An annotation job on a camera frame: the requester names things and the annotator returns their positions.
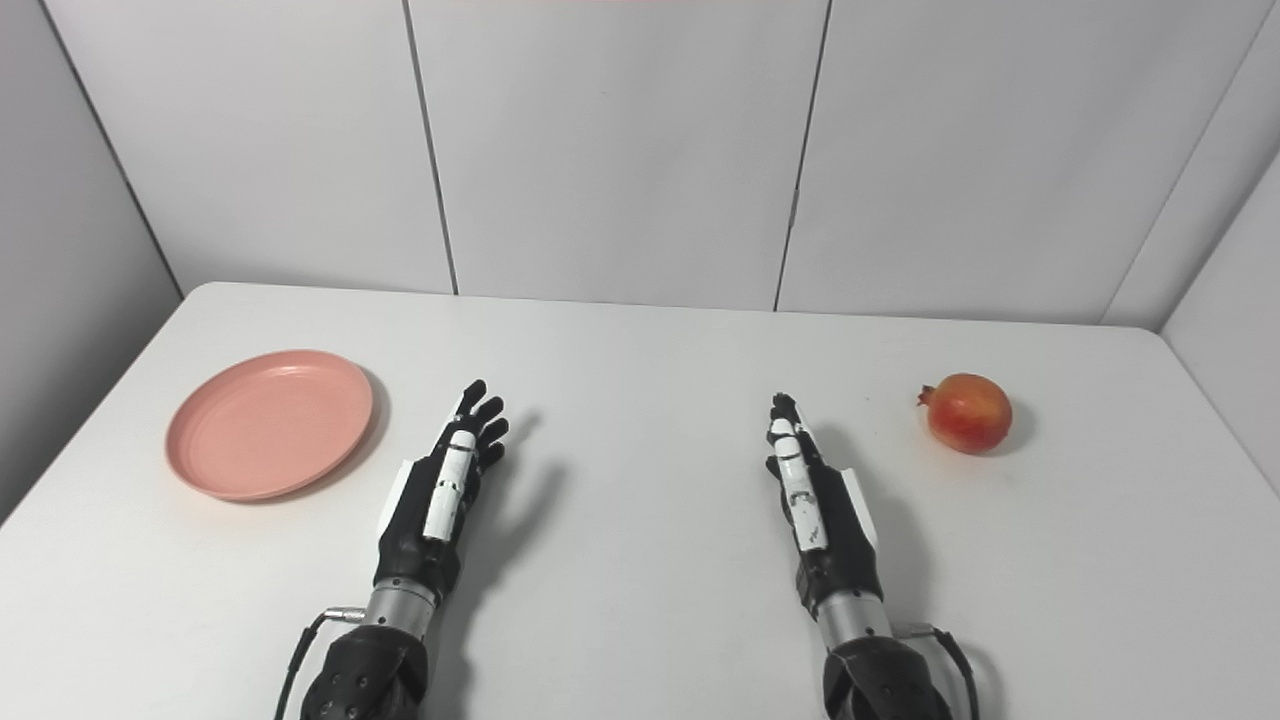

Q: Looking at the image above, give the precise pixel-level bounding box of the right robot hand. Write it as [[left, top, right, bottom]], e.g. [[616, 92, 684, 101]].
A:
[[765, 392, 885, 613]]

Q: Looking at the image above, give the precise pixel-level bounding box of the pink plate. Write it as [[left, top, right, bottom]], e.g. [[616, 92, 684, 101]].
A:
[[165, 349, 375, 502]]

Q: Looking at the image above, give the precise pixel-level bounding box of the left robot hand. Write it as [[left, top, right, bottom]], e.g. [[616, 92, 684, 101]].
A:
[[374, 379, 510, 603]]

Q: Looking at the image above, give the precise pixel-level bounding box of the red pomegranate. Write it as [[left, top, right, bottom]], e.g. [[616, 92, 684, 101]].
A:
[[917, 373, 1014, 456]]

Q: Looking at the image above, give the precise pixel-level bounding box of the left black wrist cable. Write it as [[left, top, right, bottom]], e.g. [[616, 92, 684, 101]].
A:
[[273, 606, 367, 720]]

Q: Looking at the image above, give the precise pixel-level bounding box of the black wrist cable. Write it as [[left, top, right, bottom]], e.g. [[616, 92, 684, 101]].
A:
[[893, 621, 981, 720], [273, 606, 367, 720]]

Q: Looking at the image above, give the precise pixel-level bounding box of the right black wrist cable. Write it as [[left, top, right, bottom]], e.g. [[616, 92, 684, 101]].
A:
[[893, 621, 981, 720]]

